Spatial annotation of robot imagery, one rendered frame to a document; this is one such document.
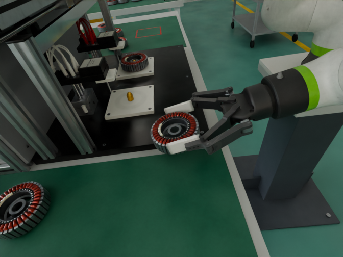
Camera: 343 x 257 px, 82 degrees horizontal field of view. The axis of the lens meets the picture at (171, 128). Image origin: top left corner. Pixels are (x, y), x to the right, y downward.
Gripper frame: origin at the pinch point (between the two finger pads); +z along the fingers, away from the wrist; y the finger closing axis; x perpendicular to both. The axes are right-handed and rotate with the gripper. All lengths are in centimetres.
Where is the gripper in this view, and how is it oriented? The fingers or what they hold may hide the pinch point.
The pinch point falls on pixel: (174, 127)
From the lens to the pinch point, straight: 44.8
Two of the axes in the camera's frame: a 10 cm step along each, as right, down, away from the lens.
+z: -9.4, 2.9, 1.8
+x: -3.3, -6.7, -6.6
